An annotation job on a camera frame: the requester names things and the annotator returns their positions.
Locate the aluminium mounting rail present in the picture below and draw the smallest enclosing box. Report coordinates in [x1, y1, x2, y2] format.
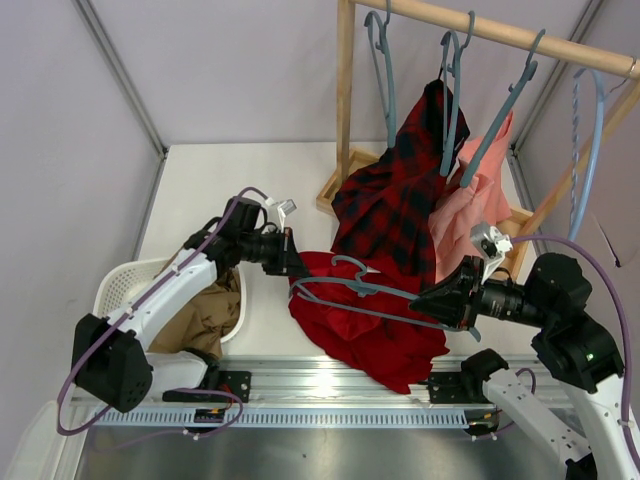
[69, 355, 576, 409]

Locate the red navy plaid garment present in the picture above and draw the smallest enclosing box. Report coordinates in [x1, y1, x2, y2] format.
[331, 79, 470, 284]

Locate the wooden clothes rack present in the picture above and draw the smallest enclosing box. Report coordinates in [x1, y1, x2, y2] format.
[315, 0, 640, 286]

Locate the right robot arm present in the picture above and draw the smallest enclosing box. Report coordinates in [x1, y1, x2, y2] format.
[410, 253, 639, 479]

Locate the grey-blue hanger with plaid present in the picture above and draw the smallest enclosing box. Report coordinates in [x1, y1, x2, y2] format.
[439, 10, 476, 178]

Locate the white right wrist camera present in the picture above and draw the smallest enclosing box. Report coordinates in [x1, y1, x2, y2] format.
[470, 222, 513, 282]

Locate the pink garment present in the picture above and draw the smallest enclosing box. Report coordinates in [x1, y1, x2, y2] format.
[428, 113, 513, 282]

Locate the grey-blue hanger with pink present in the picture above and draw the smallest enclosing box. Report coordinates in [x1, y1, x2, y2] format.
[459, 29, 546, 188]

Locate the red skirt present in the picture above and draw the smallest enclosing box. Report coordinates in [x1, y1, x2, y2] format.
[288, 250, 449, 395]

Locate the white slotted cable duct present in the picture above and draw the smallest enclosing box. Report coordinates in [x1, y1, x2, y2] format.
[96, 407, 493, 429]

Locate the light blue hanger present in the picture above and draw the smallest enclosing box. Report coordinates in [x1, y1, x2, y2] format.
[567, 68, 607, 241]

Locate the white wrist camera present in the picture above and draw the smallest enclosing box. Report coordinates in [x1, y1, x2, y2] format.
[470, 222, 513, 282]
[264, 197, 297, 230]

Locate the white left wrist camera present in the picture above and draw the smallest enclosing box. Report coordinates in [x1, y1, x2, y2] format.
[264, 197, 297, 230]

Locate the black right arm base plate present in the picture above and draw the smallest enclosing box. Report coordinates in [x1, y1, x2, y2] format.
[425, 371, 484, 404]

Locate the tan garment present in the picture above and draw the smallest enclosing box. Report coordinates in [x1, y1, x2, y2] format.
[149, 270, 241, 359]

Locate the white perforated laundry basket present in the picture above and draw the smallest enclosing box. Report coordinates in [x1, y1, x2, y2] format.
[92, 258, 247, 344]

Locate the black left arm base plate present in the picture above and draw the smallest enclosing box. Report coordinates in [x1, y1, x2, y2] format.
[162, 370, 252, 403]

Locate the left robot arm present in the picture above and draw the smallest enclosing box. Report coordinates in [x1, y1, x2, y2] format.
[71, 196, 309, 413]

